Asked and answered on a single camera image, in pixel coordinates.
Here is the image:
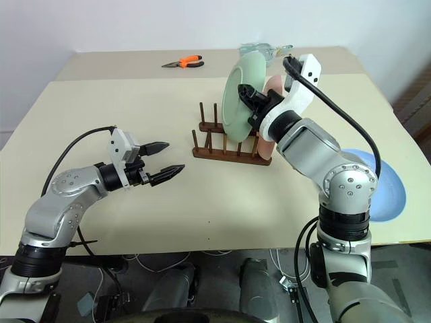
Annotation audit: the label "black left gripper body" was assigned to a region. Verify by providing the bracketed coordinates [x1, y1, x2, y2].
[124, 157, 152, 186]

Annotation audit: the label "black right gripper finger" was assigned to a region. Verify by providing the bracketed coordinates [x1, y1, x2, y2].
[237, 83, 260, 111]

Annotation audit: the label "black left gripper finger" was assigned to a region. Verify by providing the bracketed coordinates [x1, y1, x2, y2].
[147, 164, 187, 188]
[139, 141, 170, 157]

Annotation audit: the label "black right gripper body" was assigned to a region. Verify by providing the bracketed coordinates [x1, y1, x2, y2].
[247, 91, 288, 133]

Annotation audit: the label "green plate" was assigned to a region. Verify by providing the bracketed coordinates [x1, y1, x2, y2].
[222, 53, 269, 144]

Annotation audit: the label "wooden dish rack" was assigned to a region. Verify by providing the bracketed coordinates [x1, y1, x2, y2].
[191, 102, 272, 167]

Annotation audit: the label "pink plate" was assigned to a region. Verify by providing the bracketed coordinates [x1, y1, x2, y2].
[257, 75, 288, 161]

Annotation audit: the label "clear glass object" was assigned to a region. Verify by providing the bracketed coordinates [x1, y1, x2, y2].
[239, 42, 281, 67]

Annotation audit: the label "black box on floor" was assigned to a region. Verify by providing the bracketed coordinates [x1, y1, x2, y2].
[96, 291, 133, 314]

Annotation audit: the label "brown wooden furniture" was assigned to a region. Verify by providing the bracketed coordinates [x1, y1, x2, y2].
[391, 65, 431, 144]

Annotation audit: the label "blue plate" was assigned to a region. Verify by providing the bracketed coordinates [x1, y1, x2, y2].
[343, 147, 407, 223]

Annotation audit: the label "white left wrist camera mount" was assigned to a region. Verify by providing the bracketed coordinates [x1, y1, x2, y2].
[107, 127, 141, 193]

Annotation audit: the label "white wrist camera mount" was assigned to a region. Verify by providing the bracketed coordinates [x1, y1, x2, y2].
[258, 53, 323, 141]
[107, 127, 141, 193]

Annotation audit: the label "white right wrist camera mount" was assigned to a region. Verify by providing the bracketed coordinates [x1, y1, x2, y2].
[258, 53, 323, 141]

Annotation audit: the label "orange handled pliers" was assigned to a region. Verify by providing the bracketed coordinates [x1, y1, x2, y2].
[161, 54, 205, 71]

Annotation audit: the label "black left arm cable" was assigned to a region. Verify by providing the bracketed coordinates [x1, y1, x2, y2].
[40, 126, 117, 199]

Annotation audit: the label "white floor cable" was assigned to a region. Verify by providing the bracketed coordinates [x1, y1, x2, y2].
[123, 250, 191, 274]
[269, 248, 312, 281]

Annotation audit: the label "black cable under right arm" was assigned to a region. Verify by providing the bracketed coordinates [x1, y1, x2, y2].
[292, 215, 325, 323]

